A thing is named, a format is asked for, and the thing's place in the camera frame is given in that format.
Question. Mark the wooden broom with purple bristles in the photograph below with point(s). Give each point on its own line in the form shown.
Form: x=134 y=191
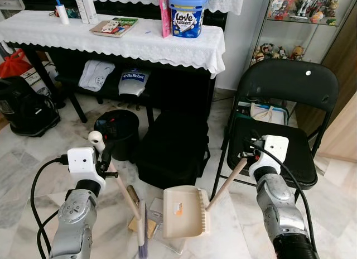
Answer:
x=125 y=189

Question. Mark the black floor appliance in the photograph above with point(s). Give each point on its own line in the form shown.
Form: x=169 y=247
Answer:
x=25 y=108

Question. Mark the black bucket with red marks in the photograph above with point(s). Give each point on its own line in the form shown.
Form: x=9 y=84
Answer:
x=117 y=133

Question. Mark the teal box with white lid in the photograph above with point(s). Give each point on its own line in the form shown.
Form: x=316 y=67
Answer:
x=268 y=114

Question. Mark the black piano bench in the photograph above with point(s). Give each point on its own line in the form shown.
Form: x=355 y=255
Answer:
x=111 y=96

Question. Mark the tan cardboard scrap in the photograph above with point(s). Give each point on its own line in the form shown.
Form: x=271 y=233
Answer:
x=133 y=224

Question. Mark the black fabric bag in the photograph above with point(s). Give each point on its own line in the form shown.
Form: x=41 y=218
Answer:
x=173 y=153

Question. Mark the black folding chair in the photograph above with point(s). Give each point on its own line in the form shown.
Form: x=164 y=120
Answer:
x=290 y=80

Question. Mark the grey BitRobot bag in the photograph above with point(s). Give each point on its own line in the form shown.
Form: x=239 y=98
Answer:
x=133 y=83

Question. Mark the white fabric bag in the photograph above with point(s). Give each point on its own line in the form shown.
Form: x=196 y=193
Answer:
x=96 y=75

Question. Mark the light wood cabinet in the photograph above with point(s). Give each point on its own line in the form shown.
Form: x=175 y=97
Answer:
x=340 y=114

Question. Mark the black upright piano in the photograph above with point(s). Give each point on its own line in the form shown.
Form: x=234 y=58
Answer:
x=178 y=86

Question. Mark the clear plastic sheet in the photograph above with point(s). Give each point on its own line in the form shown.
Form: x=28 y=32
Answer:
x=167 y=245

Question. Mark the printed cardboard box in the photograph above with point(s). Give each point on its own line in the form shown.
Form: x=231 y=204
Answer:
x=36 y=80

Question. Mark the wide white lace tablecloth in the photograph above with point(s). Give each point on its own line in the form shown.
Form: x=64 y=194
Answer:
x=111 y=47

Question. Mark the glass display cabinet with figurines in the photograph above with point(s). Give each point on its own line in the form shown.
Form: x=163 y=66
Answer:
x=295 y=24

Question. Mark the green and white book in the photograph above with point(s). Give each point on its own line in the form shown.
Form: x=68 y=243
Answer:
x=114 y=27

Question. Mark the red plastic bag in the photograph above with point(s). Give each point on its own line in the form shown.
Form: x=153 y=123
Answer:
x=12 y=65

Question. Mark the blue Love Letters tub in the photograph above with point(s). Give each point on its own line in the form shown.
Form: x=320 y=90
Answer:
x=188 y=19

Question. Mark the white carton box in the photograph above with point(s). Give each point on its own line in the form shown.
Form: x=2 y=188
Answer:
x=86 y=9

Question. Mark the white cup with blue stick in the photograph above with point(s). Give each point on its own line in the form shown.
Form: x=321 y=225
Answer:
x=62 y=14

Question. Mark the tall pink packet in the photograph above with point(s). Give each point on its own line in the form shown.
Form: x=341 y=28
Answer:
x=164 y=16

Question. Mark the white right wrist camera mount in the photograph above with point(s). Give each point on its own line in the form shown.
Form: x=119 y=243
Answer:
x=272 y=153

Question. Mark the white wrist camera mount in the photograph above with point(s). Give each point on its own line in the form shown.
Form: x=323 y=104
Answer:
x=82 y=164
x=272 y=153

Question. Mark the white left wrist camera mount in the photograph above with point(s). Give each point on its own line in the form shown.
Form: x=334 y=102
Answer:
x=82 y=164

